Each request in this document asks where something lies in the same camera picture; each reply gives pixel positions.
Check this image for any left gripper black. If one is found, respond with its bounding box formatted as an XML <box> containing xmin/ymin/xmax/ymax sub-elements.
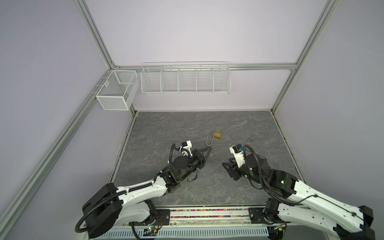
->
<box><xmin>178</xmin><ymin>146</ymin><xmax>212</xmax><ymax>181</ymax></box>

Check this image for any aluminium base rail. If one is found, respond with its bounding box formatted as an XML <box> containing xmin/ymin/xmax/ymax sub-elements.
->
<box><xmin>79</xmin><ymin>204</ymin><xmax>334</xmax><ymax>230</ymax></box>

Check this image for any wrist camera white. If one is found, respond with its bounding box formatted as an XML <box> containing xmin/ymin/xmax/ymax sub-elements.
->
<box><xmin>179</xmin><ymin>141</ymin><xmax>192</xmax><ymax>158</ymax></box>
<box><xmin>230</xmin><ymin>144</ymin><xmax>245</xmax><ymax>168</ymax></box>

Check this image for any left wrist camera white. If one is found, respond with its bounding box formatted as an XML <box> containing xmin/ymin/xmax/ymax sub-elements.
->
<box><xmin>179</xmin><ymin>141</ymin><xmax>192</xmax><ymax>158</ymax></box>

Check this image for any white mesh box basket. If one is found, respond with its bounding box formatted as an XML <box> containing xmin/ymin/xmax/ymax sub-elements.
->
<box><xmin>96</xmin><ymin>70</ymin><xmax>139</xmax><ymax>111</ymax></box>

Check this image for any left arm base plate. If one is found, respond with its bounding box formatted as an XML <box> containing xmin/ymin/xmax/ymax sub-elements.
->
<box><xmin>134</xmin><ymin>209</ymin><xmax>171</xmax><ymax>226</ymax></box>

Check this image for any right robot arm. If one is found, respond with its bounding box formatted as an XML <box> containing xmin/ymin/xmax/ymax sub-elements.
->
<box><xmin>222</xmin><ymin>144</ymin><xmax>376</xmax><ymax>240</ymax></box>

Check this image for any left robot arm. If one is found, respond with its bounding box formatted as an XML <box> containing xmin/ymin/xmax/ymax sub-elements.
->
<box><xmin>75</xmin><ymin>141</ymin><xmax>212</xmax><ymax>239</ymax></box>

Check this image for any white wire shelf basket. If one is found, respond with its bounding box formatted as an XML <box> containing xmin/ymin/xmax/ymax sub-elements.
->
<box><xmin>141</xmin><ymin>62</ymin><xmax>232</xmax><ymax>95</ymax></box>

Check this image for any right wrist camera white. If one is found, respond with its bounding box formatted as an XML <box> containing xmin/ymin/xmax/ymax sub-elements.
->
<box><xmin>230</xmin><ymin>144</ymin><xmax>245</xmax><ymax>168</ymax></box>

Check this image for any brass padlock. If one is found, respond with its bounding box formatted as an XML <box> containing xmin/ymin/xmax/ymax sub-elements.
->
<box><xmin>206</xmin><ymin>132</ymin><xmax>222</xmax><ymax>147</ymax></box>

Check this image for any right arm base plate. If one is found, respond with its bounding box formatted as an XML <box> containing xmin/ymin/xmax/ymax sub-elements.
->
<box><xmin>248</xmin><ymin>207</ymin><xmax>277</xmax><ymax>225</ymax></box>

